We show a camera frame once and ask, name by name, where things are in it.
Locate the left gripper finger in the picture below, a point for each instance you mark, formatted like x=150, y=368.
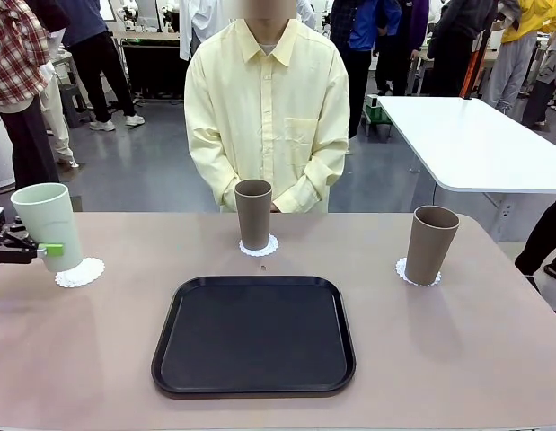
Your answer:
x=15, y=226
x=23, y=251

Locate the mint green tall cup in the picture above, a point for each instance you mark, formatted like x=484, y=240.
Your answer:
x=48, y=220

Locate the white lace paper coaster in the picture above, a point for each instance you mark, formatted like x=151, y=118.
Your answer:
x=401, y=269
x=86, y=271
x=259, y=252

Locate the dark brown tall cup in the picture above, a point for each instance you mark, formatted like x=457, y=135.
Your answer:
x=254, y=220

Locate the light brown tall cup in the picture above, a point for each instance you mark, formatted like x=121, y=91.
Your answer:
x=428, y=251

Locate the person's right forearm yellow sleeve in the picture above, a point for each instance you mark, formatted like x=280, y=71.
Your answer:
x=214, y=179

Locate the person's left forearm yellow sleeve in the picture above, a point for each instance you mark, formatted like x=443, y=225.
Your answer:
x=309, y=179

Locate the person dark top white trousers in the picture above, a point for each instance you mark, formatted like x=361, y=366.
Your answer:
x=59, y=116

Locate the grey plastic step stool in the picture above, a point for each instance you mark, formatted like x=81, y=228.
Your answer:
x=75, y=105

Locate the person in plaid shirt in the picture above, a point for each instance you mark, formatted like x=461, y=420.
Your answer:
x=17, y=54

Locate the person navy top black trousers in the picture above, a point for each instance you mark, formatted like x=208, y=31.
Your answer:
x=98, y=58

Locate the black plastic serving tray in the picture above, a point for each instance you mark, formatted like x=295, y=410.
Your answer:
x=255, y=341

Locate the person in yellow shirt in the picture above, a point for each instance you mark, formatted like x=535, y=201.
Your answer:
x=264, y=112

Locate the person in white coat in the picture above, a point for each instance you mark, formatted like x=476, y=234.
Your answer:
x=201, y=22

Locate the green topped low bench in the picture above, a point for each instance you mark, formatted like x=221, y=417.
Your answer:
x=377, y=116

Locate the small white box device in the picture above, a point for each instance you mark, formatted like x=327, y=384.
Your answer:
x=373, y=102

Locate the person in blue jacket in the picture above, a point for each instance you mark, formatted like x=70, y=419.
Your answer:
x=363, y=31

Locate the person in purple top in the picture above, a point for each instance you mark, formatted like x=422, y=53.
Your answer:
x=410, y=40

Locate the large white table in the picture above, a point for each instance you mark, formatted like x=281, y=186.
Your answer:
x=461, y=139

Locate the person in black jacket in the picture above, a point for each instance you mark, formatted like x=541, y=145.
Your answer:
x=457, y=45

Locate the orange and black pole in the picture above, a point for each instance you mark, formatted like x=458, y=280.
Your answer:
x=473, y=67

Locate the person black trousers black shoes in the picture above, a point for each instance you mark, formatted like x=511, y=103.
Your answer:
x=544, y=238

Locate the person yellow jacket grey trousers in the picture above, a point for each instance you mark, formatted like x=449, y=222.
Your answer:
x=511, y=63

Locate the person in grey black clothes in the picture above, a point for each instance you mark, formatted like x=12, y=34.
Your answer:
x=544, y=90

